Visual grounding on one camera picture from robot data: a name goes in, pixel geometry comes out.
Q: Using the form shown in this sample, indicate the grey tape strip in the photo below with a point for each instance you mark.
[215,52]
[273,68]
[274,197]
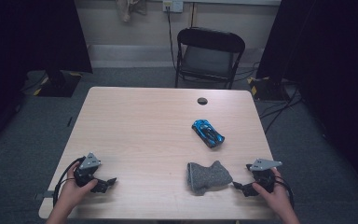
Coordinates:
[43,196]

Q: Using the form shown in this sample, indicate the white wall outlet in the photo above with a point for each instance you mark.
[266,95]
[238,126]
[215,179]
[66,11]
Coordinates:
[173,5]

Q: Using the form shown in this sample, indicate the black stand base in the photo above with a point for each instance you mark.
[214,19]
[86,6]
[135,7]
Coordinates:
[267,88]
[60,85]

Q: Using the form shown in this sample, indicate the person's left hand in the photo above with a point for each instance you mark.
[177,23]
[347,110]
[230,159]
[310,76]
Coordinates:
[71,193]

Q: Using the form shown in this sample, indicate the beige hanging cloth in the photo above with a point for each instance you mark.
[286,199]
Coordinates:
[127,9]

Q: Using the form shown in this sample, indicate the blue toy car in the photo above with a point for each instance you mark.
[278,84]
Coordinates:
[208,133]

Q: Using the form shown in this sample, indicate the person's right hand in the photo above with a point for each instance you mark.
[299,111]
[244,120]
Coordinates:
[276,199]

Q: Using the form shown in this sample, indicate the black curtain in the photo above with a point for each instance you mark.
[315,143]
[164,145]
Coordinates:
[335,77]
[18,46]

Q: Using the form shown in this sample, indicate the grey cloth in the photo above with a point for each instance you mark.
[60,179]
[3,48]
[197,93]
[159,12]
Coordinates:
[206,179]

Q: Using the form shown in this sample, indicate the black folding chair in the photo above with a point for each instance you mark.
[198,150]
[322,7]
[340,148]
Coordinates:
[209,62]

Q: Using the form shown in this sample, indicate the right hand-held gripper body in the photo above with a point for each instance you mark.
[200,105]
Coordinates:
[263,177]

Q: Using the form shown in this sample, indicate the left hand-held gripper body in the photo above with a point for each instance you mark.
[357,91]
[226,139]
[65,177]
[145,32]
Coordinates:
[87,172]

